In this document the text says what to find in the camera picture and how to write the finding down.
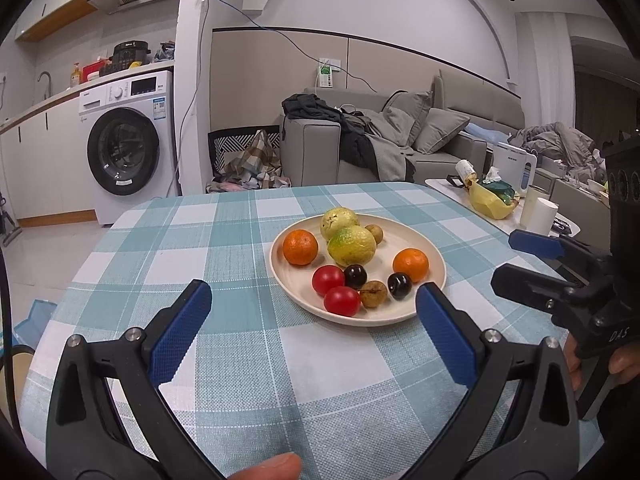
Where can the grey crumpled blanket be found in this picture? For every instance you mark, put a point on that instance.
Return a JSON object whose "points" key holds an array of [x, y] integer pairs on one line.
{"points": [[555, 145]]}

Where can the black pressure cooker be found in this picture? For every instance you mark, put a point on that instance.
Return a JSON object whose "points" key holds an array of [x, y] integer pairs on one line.
{"points": [[131, 55]]}

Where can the yellow plastic bag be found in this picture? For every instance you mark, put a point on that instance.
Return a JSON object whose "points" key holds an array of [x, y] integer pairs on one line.
{"points": [[487, 202]]}

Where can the red box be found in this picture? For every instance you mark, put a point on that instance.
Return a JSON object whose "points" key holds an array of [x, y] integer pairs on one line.
{"points": [[95, 71]]}

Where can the white cylindrical cup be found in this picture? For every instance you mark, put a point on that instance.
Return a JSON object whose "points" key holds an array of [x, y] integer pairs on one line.
{"points": [[546, 216]]}

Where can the light blue pillow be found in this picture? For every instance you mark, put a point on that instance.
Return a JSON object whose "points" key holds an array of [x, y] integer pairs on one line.
{"points": [[487, 133]]}

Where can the white base cabinet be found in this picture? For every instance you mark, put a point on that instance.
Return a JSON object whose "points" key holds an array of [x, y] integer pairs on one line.
{"points": [[45, 170]]}

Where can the dark grey cushion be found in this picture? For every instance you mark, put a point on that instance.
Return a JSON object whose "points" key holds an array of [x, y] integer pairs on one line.
{"points": [[407, 117]]}

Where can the black patterned laundry basket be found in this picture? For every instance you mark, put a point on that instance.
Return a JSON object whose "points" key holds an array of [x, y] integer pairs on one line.
{"points": [[225, 147]]}

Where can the curved metal faucet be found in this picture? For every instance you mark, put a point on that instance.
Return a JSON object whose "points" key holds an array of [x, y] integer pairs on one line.
{"points": [[45, 76]]}

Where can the orange mandarin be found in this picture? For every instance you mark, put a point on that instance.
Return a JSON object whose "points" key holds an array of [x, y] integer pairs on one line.
{"points": [[411, 265], [300, 247]]}

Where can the white paper container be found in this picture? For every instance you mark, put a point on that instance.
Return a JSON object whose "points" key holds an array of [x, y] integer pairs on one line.
{"points": [[466, 169]]}

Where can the person's right hand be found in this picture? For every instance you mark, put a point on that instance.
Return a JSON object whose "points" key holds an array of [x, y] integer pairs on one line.
{"points": [[625, 360]]}

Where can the white washing machine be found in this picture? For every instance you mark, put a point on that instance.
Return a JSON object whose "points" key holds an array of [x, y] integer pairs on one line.
{"points": [[130, 155]]}

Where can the white tissue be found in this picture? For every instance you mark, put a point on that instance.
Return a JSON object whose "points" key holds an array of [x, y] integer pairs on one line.
{"points": [[492, 175]]}

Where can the stick vacuum cleaner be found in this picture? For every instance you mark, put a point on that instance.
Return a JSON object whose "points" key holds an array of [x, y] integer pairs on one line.
{"points": [[10, 222]]}

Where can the dark purple plum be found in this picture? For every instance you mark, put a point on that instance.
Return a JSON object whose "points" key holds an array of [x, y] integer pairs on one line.
{"points": [[356, 276], [399, 286]]}

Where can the teal checked tablecloth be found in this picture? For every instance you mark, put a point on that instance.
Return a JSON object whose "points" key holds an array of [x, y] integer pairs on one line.
{"points": [[200, 240]]}

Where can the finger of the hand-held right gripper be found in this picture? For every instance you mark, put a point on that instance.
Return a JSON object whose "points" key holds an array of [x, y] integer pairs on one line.
{"points": [[525, 285], [537, 245]]}

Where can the dark clothes heap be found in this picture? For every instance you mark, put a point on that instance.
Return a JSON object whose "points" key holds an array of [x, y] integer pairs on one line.
{"points": [[310, 105]]}

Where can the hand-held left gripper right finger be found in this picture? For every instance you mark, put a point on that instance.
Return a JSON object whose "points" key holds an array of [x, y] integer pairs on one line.
{"points": [[445, 332]]}

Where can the light blue bag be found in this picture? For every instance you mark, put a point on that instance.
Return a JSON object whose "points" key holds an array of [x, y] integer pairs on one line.
{"points": [[35, 317]]}

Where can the white marble side table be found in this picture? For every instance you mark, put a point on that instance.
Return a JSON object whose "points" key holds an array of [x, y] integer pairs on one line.
{"points": [[450, 191]]}

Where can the round brown longan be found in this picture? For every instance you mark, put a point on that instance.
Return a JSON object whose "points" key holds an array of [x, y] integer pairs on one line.
{"points": [[375, 233]]}

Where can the grey plastic bag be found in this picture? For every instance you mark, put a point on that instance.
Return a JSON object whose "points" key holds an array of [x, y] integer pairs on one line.
{"points": [[165, 51]]}

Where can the person's right forearm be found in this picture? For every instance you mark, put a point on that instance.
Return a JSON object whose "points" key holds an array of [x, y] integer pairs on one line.
{"points": [[620, 432]]}

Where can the light grey cushion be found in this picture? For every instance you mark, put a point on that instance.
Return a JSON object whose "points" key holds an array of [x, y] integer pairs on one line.
{"points": [[440, 130]]}

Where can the white wall charger unit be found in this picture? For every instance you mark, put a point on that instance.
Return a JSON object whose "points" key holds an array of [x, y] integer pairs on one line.
{"points": [[327, 75]]}

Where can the small yellow spotted guava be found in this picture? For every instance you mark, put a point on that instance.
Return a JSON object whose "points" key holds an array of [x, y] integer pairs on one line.
{"points": [[337, 220]]}

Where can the red tomato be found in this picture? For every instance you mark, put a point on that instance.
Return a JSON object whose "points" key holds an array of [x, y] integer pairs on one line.
{"points": [[326, 279], [342, 302]]}

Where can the brown longan with stem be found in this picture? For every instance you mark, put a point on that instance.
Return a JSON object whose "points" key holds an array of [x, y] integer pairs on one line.
{"points": [[373, 295]]}

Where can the dark curtain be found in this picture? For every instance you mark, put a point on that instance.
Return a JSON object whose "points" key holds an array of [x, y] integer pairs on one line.
{"points": [[600, 95]]}

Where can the grey ottoman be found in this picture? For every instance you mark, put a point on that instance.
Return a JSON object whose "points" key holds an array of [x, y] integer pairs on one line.
{"points": [[570, 192]]}

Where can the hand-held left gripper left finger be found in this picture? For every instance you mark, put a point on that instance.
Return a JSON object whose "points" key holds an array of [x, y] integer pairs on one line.
{"points": [[180, 332]]}

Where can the person's left hand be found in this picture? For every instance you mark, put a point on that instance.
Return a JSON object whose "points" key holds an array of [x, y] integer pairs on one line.
{"points": [[270, 466]]}

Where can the cream round plate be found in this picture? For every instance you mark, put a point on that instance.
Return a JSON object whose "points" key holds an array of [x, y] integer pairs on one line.
{"points": [[295, 282]]}

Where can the pastel laundry pile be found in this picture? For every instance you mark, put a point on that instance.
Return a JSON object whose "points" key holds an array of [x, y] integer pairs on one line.
{"points": [[240, 186]]}

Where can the yellow soap bottle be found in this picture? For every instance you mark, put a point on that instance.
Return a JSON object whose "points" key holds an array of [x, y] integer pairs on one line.
{"points": [[75, 76]]}

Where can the plaid cloth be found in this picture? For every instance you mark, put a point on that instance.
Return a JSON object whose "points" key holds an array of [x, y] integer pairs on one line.
{"points": [[255, 155]]}

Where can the yellow-green lemon front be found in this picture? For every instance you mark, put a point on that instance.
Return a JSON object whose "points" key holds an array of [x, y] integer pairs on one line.
{"points": [[350, 246]]}

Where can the grey sofa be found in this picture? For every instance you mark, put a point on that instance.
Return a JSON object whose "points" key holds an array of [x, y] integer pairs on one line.
{"points": [[307, 155]]}

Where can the white appliance box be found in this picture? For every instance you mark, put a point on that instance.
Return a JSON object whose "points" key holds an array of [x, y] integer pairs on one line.
{"points": [[515, 165]]}

